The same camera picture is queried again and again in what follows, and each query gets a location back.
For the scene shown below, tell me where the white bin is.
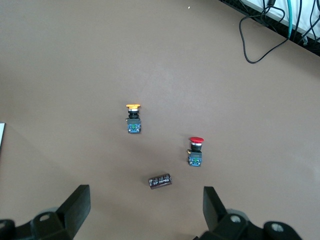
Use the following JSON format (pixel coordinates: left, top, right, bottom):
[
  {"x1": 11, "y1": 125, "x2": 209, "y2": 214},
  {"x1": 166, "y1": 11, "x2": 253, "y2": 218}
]
[{"x1": 0, "y1": 121, "x2": 7, "y2": 151}]

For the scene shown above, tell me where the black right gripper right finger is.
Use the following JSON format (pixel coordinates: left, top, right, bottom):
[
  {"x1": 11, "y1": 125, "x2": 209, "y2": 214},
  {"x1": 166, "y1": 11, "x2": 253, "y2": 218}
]
[{"x1": 197, "y1": 186, "x2": 305, "y2": 240}]

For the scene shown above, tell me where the yellow mushroom push button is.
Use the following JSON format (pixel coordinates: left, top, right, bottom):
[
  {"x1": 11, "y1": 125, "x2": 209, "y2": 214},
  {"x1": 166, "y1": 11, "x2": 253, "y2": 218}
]
[{"x1": 124, "y1": 103, "x2": 143, "y2": 135}]

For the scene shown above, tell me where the red mushroom push button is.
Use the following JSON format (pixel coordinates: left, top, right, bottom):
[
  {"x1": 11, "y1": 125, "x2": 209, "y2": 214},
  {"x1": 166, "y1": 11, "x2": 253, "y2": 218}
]
[{"x1": 186, "y1": 136, "x2": 205, "y2": 168}]

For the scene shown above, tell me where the black cylindrical capacitor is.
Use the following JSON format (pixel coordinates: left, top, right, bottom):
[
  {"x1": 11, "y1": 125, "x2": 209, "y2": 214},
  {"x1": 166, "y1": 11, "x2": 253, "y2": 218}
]
[{"x1": 148, "y1": 172, "x2": 174, "y2": 191}]

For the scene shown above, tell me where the black looped cable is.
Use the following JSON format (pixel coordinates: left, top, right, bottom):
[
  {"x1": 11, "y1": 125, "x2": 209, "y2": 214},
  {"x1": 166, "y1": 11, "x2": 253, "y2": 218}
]
[{"x1": 238, "y1": 4, "x2": 293, "y2": 65}]

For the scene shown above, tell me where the teal cable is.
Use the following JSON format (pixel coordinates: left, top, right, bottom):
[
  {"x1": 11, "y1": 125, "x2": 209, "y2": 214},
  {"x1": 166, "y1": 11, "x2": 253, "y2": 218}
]
[{"x1": 284, "y1": 0, "x2": 294, "y2": 40}]

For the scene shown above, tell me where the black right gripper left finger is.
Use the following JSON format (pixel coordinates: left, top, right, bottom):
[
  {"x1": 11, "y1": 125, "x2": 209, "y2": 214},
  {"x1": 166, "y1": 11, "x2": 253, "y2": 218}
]
[{"x1": 0, "y1": 184, "x2": 91, "y2": 240}]

